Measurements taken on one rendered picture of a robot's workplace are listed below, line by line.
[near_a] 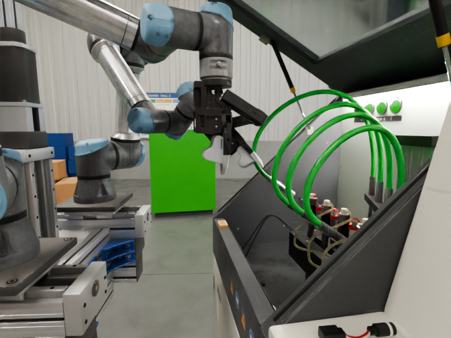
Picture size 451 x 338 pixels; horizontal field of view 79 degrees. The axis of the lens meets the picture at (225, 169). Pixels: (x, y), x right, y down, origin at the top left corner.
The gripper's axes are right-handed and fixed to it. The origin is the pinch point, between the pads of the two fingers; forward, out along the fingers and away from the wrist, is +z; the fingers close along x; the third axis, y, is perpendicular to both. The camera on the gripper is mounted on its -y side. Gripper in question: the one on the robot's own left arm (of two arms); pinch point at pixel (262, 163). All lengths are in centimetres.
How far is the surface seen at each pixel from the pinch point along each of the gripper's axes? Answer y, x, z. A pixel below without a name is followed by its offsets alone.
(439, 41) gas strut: -35.9, 31.8, 8.3
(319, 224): 0.7, 23.2, 19.9
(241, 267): 22.5, 10.6, 18.0
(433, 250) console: -9.3, 34.2, 32.2
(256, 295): 21.1, 21.7, 22.9
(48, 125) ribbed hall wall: 312, -518, -489
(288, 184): -0.5, 18.6, 9.7
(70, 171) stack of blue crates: 313, -470, -326
